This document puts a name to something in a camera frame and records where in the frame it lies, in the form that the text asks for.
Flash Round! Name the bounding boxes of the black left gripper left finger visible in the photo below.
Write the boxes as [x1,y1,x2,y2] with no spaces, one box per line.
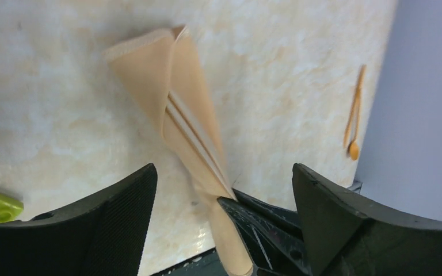
[0,164,158,275]

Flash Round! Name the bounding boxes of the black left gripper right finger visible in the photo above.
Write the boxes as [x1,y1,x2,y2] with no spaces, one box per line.
[292,163,442,275]

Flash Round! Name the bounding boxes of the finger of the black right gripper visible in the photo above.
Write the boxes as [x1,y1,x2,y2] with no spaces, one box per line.
[218,189,312,276]

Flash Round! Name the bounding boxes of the orange cloth napkin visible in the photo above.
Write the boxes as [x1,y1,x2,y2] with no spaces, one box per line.
[104,26,254,275]

